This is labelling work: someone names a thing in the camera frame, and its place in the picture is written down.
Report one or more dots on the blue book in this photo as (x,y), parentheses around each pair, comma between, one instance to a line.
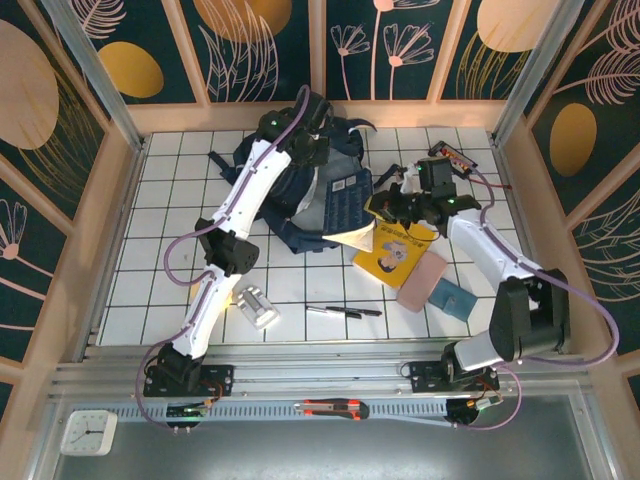
(350,200)

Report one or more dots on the yellow book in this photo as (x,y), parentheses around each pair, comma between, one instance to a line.
(390,255)

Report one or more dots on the pink pencil case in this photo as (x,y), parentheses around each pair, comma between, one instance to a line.
(420,282)

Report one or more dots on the navy blue backpack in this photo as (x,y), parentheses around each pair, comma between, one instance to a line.
(305,240)

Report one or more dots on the black marker pen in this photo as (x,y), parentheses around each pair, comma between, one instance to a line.
(370,312)

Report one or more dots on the teal snap wallet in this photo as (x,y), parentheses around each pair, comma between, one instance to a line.
(452,302)

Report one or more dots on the silver black pen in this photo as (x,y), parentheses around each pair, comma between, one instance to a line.
(320,310)

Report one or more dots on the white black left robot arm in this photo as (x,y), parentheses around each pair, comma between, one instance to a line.
(250,190)

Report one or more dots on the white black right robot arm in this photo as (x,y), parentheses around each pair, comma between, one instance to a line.
(500,255)

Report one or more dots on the black charger board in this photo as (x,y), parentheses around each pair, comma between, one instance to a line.
(462,160)

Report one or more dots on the silver metal hinge block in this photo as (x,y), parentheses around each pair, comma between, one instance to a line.
(256,307)

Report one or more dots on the red black utility knife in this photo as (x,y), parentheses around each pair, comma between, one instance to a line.
(335,408)

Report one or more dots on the black controller board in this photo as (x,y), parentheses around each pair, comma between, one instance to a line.
(462,412)
(185,412)

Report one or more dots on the white square clock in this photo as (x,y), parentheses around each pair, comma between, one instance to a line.
(89,432)

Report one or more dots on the aluminium corner post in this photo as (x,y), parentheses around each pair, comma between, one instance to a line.
(100,75)
(537,75)

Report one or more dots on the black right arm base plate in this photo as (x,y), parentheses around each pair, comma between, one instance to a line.
(425,377)

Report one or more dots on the aluminium front rail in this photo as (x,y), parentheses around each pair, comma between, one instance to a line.
(320,372)

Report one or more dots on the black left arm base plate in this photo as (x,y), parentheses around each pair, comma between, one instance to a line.
(220,380)

